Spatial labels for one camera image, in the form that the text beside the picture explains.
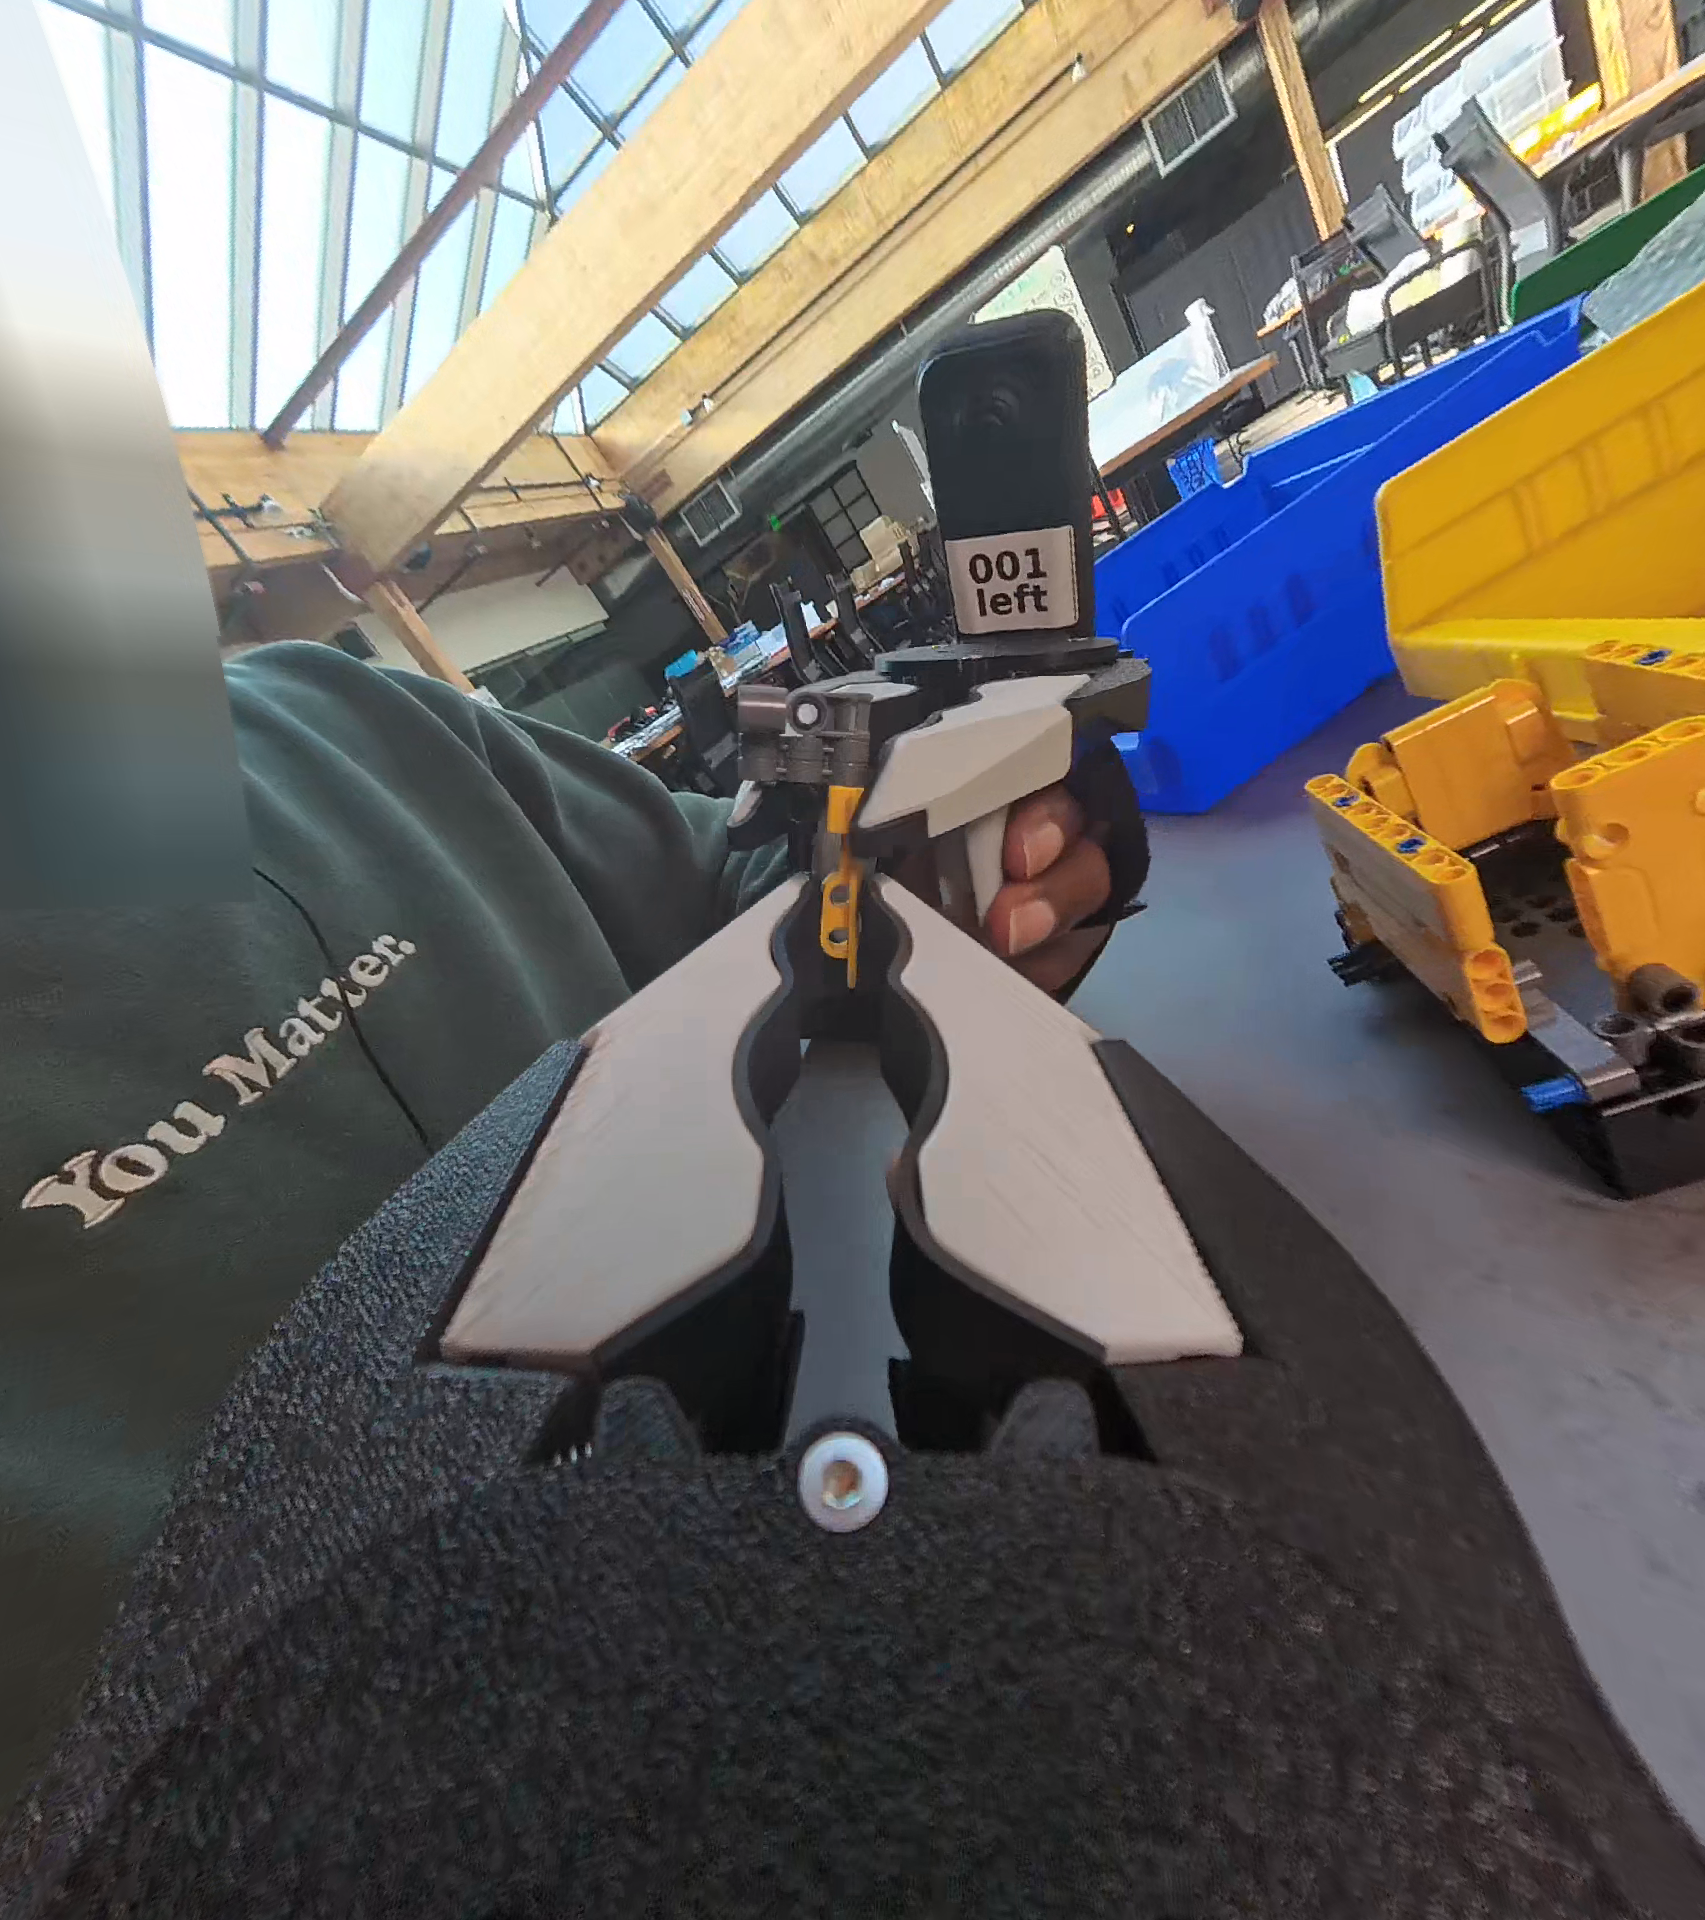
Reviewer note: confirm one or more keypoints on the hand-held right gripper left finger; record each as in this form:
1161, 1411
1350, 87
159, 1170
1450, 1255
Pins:
612, 1186

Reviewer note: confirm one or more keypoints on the person's green sweatshirt torso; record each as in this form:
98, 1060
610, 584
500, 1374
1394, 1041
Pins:
72, 1350

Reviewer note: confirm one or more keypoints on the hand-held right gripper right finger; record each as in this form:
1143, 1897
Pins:
1062, 1186

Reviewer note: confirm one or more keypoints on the glass skylight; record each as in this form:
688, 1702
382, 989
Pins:
297, 180

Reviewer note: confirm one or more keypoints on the yellow black lego robot build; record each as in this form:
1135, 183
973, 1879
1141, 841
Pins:
1662, 855

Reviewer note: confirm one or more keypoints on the person's left forearm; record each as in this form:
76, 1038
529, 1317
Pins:
521, 841

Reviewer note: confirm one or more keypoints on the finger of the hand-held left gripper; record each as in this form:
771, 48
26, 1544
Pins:
965, 765

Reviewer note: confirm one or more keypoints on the green plastic bin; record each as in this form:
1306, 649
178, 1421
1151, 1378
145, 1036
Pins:
1679, 210

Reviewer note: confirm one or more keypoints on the blue plastic bin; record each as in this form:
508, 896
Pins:
1287, 601

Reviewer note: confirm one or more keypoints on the yellow grey lego arm assembly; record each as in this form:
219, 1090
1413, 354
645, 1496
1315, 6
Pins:
837, 900

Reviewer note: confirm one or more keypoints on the yellow plastic parts bin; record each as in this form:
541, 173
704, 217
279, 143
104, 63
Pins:
1617, 480

